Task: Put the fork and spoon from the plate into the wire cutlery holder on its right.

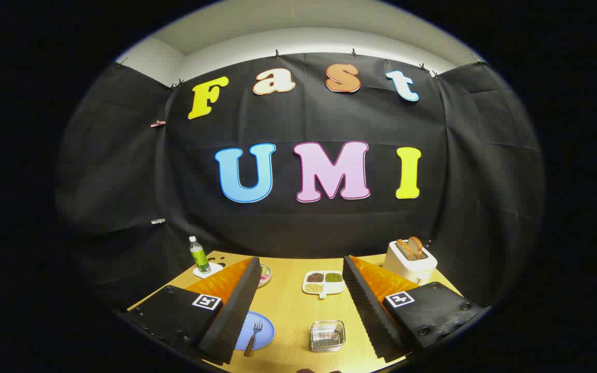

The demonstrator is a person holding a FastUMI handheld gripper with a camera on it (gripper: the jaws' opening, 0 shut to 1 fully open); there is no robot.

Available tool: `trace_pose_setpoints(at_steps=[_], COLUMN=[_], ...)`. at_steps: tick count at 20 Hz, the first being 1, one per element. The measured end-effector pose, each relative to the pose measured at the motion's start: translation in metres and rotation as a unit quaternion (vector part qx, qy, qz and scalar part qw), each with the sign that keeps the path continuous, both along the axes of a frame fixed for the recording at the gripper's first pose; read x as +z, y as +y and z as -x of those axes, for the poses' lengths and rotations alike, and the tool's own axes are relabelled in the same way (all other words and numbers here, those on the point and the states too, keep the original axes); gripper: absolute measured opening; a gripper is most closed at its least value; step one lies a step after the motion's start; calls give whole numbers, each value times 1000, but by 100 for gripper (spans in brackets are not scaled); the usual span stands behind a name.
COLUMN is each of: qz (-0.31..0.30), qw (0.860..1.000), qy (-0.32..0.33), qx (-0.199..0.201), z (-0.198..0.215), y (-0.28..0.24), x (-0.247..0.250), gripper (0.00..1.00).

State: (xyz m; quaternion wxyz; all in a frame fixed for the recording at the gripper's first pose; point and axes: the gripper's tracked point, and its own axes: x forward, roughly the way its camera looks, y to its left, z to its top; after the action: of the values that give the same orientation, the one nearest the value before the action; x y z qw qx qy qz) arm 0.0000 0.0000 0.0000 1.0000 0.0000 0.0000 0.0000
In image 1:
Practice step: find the pile of green beans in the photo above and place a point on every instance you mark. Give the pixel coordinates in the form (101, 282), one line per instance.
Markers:
(333, 277)

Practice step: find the white divided dish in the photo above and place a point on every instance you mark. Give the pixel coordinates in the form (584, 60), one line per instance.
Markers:
(332, 288)

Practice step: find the white square coaster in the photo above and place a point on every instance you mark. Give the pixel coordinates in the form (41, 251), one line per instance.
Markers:
(215, 269)

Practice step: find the pink clip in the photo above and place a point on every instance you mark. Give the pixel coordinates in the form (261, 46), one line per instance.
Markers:
(157, 123)

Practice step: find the beige plate with food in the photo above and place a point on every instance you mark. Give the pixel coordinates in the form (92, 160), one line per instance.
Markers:
(266, 275)

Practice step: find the blue plate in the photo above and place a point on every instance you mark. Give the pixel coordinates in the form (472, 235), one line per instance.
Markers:
(266, 331)

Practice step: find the white toaster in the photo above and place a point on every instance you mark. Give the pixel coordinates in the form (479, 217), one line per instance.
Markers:
(407, 268)

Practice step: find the pile of yellow soybeans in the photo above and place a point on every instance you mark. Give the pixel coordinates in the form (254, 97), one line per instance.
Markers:
(313, 288)

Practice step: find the black backdrop cloth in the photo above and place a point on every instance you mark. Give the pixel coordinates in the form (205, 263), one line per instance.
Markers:
(298, 119)

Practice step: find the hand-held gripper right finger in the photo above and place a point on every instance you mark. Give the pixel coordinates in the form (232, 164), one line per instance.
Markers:
(368, 311)

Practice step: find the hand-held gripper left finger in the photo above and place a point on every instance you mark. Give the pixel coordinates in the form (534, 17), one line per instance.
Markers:
(236, 311)

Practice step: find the pile of dark red beans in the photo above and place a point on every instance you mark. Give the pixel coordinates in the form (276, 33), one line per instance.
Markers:
(314, 277)

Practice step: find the silver clip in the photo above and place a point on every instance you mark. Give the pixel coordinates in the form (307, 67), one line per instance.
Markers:
(157, 221)

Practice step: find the toasted bread slice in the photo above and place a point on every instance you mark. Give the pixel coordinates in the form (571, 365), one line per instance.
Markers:
(404, 249)
(416, 245)

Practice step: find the green label plastic bottle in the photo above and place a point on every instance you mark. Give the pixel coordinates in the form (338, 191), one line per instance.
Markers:
(199, 257)

